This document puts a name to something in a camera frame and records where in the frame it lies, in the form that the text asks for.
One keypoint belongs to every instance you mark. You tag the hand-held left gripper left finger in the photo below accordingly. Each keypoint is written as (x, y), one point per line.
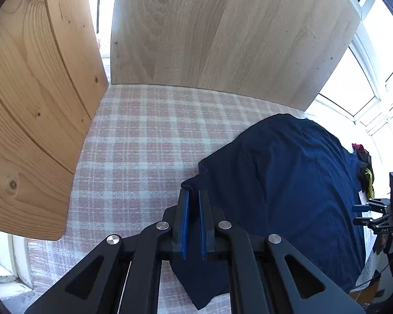
(184, 222)

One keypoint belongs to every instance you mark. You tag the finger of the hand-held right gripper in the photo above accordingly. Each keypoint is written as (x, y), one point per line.
(363, 221)
(362, 208)

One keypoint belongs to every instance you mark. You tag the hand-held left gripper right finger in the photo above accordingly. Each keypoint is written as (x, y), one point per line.
(203, 225)

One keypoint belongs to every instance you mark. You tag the black garment with yellow pattern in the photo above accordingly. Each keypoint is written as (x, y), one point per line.
(365, 162)

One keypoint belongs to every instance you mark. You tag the navy blue t-shirt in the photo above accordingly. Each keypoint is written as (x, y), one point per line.
(281, 186)

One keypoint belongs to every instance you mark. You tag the pink plaid cloth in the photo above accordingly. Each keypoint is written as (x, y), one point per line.
(134, 153)

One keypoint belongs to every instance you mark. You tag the pine plank board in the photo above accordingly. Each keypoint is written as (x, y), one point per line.
(36, 104)

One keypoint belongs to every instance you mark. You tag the light oak wooden board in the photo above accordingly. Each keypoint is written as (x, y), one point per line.
(232, 32)

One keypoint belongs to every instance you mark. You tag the white window frame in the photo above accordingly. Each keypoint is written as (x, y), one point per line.
(368, 62)

